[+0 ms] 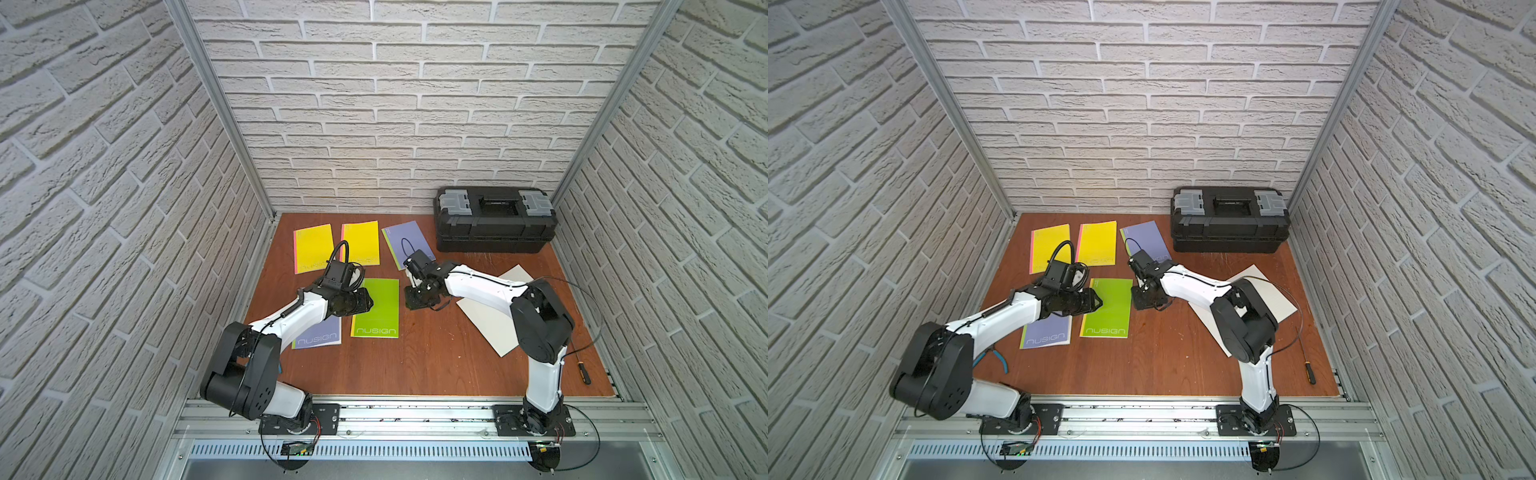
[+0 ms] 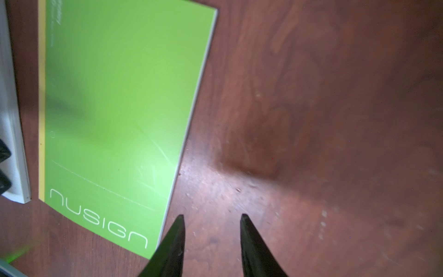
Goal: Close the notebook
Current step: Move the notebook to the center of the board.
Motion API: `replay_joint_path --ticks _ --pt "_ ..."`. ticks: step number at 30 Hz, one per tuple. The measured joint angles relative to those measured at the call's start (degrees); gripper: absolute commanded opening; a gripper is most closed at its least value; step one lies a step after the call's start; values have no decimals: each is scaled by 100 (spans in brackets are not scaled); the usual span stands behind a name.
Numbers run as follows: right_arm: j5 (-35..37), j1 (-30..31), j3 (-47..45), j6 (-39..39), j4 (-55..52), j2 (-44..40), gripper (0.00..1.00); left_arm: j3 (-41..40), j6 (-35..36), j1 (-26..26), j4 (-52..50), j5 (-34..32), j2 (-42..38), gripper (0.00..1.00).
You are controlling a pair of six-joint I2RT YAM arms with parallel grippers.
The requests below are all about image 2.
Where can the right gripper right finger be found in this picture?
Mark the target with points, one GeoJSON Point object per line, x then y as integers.
{"type": "Point", "coordinates": [257, 259]}

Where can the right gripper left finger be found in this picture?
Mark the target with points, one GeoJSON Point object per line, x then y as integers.
{"type": "Point", "coordinates": [167, 261]}

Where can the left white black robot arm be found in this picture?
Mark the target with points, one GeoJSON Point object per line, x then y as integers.
{"type": "Point", "coordinates": [15, 183]}

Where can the notebook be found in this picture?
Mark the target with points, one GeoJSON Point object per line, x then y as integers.
{"type": "Point", "coordinates": [118, 82]}

